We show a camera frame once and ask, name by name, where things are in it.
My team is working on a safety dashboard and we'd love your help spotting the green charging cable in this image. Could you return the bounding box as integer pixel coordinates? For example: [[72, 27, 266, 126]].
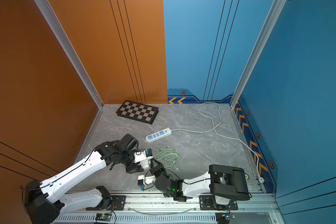
[[155, 147, 180, 170]]

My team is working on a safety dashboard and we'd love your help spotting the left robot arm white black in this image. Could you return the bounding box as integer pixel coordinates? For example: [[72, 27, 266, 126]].
[[22, 134, 152, 224]]

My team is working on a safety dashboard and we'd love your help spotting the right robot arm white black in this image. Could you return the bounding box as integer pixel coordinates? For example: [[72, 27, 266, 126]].
[[138, 159, 252, 211]]

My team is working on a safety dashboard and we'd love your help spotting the white blue power strip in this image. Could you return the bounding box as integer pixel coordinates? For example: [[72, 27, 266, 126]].
[[145, 128, 172, 143]]

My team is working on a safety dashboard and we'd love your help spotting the black white chessboard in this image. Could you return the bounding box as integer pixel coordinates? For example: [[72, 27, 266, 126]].
[[116, 100, 159, 124]]

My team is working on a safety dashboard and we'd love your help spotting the left green circuit board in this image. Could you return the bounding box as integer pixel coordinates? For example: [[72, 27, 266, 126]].
[[95, 213, 112, 223]]

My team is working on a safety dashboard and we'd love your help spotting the green circuit board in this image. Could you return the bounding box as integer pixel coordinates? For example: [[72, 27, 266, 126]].
[[215, 213, 236, 224], [95, 213, 112, 223]]

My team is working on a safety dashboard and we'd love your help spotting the right green circuit board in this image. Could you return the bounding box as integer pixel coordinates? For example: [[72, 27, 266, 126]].
[[215, 213, 236, 224]]

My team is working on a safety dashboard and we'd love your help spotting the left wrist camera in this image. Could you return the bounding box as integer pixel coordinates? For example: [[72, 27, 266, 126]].
[[134, 149, 153, 170]]

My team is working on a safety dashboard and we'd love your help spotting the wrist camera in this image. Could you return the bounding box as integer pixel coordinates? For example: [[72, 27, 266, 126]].
[[138, 175, 156, 191], [134, 149, 153, 170]]

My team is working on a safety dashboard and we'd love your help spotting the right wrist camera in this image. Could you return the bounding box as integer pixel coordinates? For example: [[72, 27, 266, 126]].
[[138, 175, 156, 191]]

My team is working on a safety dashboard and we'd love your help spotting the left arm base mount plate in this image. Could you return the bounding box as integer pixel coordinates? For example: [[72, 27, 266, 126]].
[[86, 195, 126, 211]]

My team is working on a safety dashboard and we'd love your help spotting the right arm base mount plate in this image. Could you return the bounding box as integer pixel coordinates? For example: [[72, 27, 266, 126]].
[[199, 195, 239, 211]]

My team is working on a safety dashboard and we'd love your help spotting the white power strip cord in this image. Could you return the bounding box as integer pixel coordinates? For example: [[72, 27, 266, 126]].
[[170, 102, 265, 184]]

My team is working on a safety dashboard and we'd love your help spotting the aluminium front rail frame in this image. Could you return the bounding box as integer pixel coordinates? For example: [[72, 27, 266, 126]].
[[55, 191, 285, 224]]

